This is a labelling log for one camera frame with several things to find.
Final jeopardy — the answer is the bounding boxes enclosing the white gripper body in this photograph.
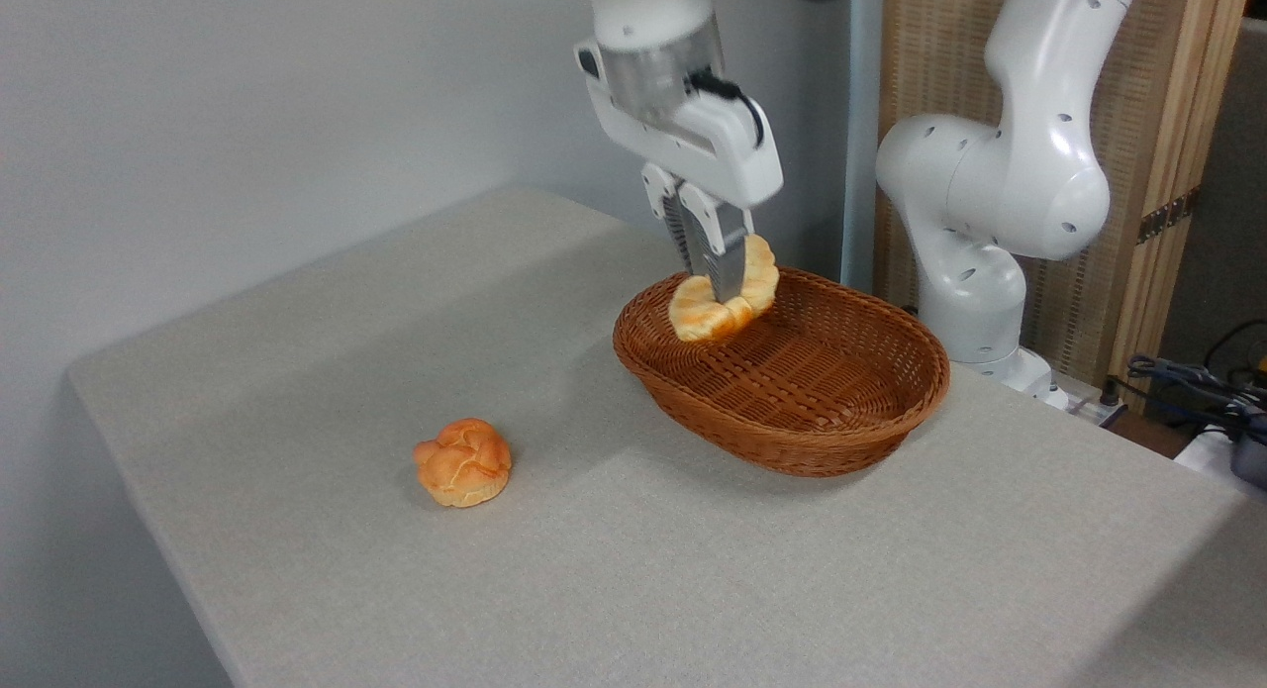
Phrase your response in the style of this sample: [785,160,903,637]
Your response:
[574,39,786,212]

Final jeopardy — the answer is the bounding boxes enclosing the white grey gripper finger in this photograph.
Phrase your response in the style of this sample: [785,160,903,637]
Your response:
[640,162,700,278]
[678,180,754,306]

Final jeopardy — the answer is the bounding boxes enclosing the pale long bread roll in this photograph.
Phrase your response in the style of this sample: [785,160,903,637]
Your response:
[668,233,780,344]

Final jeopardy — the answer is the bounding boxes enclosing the round orange bread bun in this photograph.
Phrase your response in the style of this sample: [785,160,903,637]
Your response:
[413,418,514,509]

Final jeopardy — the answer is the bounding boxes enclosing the brown oval wicker basket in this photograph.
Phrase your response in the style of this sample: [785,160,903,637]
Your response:
[612,265,951,478]

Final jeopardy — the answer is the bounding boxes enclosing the grey tablecloth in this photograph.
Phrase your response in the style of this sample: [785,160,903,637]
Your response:
[67,186,1267,688]

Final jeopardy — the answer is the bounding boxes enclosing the brass screen hinge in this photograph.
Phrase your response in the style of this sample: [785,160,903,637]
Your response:
[1136,187,1202,246]

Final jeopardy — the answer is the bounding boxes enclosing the dark grey partition panel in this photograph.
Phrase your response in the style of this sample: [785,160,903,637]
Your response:
[1156,17,1267,374]

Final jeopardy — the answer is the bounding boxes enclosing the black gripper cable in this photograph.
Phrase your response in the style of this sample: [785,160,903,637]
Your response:
[689,68,766,147]

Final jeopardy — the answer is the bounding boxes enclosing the tangled dark cables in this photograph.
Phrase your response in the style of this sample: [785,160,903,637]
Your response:
[1123,320,1267,443]

